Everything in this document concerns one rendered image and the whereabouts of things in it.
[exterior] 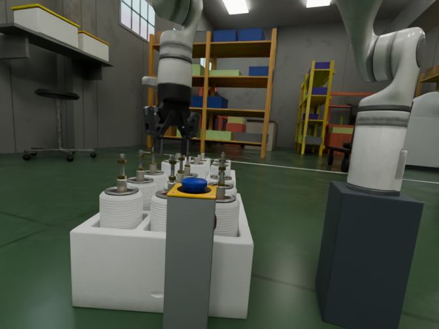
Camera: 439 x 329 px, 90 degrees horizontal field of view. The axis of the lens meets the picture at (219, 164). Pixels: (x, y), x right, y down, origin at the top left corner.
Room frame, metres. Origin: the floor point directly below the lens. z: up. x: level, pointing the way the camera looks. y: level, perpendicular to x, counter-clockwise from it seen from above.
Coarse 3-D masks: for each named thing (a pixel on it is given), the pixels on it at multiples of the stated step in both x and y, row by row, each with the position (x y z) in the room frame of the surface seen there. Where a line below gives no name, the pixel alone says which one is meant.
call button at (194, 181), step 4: (184, 180) 0.33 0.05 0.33; (188, 180) 0.33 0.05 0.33; (192, 180) 0.33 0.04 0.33; (196, 180) 0.33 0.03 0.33; (200, 180) 0.34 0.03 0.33; (204, 180) 0.34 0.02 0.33; (184, 184) 0.32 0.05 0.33; (188, 184) 0.32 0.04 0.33; (192, 184) 0.32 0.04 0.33; (196, 184) 0.32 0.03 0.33; (200, 184) 0.32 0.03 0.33; (204, 184) 0.33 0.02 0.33; (184, 188) 0.33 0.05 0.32; (188, 188) 0.33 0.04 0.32; (192, 188) 0.32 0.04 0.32; (196, 188) 0.32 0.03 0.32; (200, 188) 0.33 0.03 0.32
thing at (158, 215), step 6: (156, 198) 0.48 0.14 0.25; (162, 198) 0.48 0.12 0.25; (156, 204) 0.47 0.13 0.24; (162, 204) 0.47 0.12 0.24; (150, 210) 0.50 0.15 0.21; (156, 210) 0.47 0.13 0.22; (162, 210) 0.47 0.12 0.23; (150, 216) 0.49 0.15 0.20; (156, 216) 0.47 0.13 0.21; (162, 216) 0.47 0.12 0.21; (150, 222) 0.49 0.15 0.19; (156, 222) 0.47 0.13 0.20; (162, 222) 0.47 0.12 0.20; (150, 228) 0.49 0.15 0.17; (156, 228) 0.47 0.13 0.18; (162, 228) 0.47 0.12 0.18
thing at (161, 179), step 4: (144, 176) 0.71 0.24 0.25; (148, 176) 0.70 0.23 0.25; (152, 176) 0.71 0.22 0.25; (156, 176) 0.71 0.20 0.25; (160, 176) 0.72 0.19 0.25; (164, 176) 0.73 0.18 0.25; (156, 180) 0.71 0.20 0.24; (160, 180) 0.72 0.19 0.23; (164, 180) 0.73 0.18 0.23; (160, 184) 0.72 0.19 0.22; (164, 184) 0.73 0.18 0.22; (160, 188) 0.72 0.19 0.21
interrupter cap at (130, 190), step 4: (108, 188) 0.52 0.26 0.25; (112, 188) 0.52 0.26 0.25; (116, 188) 0.53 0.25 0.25; (128, 188) 0.53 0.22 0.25; (132, 188) 0.53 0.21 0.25; (136, 188) 0.53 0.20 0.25; (108, 192) 0.49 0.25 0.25; (112, 192) 0.49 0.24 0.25; (116, 192) 0.50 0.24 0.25; (128, 192) 0.50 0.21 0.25; (132, 192) 0.50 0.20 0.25; (136, 192) 0.50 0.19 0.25
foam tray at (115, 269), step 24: (96, 216) 0.52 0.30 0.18; (144, 216) 0.56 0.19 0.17; (240, 216) 0.58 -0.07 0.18; (72, 240) 0.44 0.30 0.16; (96, 240) 0.44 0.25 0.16; (120, 240) 0.44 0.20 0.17; (144, 240) 0.44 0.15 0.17; (216, 240) 0.44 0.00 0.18; (240, 240) 0.44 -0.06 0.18; (72, 264) 0.44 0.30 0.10; (96, 264) 0.44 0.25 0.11; (120, 264) 0.44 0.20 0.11; (144, 264) 0.43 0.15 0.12; (216, 264) 0.43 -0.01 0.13; (240, 264) 0.43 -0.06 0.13; (72, 288) 0.44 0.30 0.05; (96, 288) 0.44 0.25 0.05; (120, 288) 0.44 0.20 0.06; (144, 288) 0.44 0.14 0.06; (216, 288) 0.43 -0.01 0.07; (240, 288) 0.43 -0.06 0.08; (216, 312) 0.43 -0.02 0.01; (240, 312) 0.43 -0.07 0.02
